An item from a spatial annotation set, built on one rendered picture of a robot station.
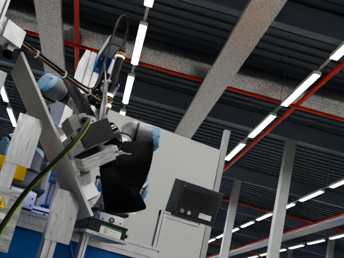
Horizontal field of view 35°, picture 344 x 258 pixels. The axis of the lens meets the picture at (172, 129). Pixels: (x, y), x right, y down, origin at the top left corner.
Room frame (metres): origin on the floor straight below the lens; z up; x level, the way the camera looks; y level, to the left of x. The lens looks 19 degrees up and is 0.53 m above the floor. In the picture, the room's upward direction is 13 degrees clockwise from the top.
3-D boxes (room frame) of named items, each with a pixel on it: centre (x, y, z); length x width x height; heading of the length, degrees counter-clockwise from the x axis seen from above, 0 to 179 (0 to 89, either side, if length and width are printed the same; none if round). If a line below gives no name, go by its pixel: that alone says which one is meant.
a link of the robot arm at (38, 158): (3.05, 0.74, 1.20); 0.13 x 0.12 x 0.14; 135
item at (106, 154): (2.00, 0.26, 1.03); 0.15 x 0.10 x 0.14; 111
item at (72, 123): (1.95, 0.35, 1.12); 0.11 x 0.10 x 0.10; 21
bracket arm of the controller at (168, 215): (2.91, -0.15, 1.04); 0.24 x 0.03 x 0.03; 111
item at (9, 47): (1.86, 0.65, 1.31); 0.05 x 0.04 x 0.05; 146
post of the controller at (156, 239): (2.87, -0.05, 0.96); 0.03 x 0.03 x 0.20; 21
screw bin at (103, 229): (2.59, 0.23, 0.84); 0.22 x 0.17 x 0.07; 125
